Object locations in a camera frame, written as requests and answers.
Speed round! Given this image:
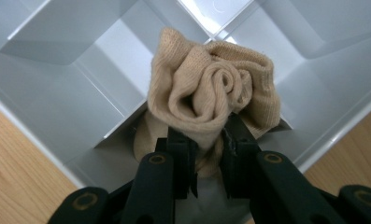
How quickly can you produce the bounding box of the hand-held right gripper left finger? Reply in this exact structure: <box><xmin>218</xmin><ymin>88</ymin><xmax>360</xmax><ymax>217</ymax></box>
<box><xmin>155</xmin><ymin>125</ymin><xmax>200</xmax><ymax>200</ymax></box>

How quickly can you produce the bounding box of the white divided storage box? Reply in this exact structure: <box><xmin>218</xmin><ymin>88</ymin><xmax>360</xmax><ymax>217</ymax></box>
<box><xmin>0</xmin><ymin>0</ymin><xmax>371</xmax><ymax>194</ymax></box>

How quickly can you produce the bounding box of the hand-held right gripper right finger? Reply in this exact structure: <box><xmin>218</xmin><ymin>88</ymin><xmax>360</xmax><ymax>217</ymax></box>
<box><xmin>220</xmin><ymin>111</ymin><xmax>263</xmax><ymax>200</ymax></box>

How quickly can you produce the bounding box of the beige sock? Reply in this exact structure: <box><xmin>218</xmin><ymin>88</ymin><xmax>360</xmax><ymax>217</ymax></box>
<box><xmin>133</xmin><ymin>27</ymin><xmax>282</xmax><ymax>178</ymax></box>

